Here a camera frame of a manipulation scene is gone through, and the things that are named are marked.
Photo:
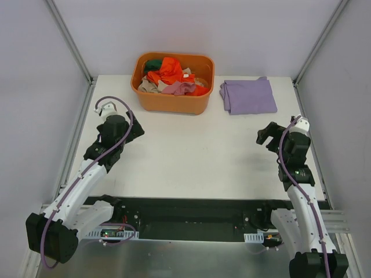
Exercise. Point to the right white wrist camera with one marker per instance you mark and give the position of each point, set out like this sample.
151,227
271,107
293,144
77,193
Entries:
300,124

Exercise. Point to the beige t-shirt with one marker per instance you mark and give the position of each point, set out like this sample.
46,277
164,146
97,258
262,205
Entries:
152,83

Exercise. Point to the pink t-shirt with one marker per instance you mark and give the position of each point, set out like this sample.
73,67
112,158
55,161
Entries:
179,88

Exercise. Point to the orange t-shirt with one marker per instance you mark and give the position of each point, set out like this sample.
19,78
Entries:
170,66

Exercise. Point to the dark green t-shirt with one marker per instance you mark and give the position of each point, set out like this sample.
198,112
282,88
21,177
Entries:
152,65

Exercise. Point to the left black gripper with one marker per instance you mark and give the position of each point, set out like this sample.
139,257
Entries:
133,127

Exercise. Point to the left white cable duct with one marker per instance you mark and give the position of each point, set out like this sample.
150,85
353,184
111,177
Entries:
111,234

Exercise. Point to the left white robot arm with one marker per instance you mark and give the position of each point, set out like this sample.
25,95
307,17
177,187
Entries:
56,232

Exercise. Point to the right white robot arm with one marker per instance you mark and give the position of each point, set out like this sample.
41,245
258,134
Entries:
303,231

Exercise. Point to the aluminium frame post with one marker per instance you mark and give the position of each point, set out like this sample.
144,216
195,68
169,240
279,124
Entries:
321,39
61,25

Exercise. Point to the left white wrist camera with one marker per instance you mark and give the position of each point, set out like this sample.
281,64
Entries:
106,110

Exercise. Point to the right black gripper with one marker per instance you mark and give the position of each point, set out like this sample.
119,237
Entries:
272,136

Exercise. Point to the orange plastic basket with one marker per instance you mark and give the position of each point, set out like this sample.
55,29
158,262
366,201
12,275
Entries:
201,66

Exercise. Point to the white cable duct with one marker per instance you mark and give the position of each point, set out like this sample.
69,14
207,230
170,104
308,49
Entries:
111,234
257,238

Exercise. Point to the folded purple t-shirt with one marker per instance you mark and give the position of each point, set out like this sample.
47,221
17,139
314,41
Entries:
248,97

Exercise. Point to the aluminium frame rail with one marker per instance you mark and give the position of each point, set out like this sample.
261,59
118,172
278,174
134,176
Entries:
335,221

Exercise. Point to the right aluminium frame post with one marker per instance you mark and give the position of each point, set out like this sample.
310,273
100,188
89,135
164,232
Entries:
321,39

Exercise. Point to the right white cable duct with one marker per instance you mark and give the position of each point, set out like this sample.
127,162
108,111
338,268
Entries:
257,238

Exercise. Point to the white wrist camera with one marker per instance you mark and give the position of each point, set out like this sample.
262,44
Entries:
106,110
300,124

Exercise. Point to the left aluminium frame post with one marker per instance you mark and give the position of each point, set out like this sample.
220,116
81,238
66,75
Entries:
61,25

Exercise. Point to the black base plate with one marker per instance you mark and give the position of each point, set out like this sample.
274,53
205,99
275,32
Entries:
207,220

